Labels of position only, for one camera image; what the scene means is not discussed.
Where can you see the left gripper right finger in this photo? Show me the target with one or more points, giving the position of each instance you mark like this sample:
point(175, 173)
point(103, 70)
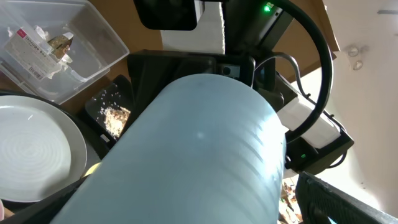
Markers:
point(320, 202)

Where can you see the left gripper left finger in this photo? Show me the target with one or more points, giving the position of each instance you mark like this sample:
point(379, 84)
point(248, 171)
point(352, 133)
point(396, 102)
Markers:
point(44, 211)

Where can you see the food scraps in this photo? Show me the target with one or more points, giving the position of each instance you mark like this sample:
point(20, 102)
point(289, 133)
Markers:
point(109, 112)

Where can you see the white napkin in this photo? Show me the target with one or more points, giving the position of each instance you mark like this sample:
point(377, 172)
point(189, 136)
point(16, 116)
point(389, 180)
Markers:
point(40, 60)

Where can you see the gold snack wrapper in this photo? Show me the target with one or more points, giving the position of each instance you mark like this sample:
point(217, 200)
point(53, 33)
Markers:
point(60, 45)

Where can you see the blue plastic cup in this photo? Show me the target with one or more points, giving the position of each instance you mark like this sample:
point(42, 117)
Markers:
point(208, 149)

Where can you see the yellow bowl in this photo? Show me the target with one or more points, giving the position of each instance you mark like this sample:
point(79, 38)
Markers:
point(91, 169)

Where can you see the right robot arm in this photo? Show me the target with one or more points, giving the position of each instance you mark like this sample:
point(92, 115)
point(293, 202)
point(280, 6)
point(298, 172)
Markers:
point(319, 142)

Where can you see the grey round plate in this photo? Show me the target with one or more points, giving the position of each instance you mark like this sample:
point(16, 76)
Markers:
point(34, 149)

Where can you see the black rectangular tray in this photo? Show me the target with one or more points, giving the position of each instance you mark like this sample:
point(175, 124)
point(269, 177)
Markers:
point(101, 141)

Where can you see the clear plastic storage bin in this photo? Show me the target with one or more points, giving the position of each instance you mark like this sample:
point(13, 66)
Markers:
point(94, 49)

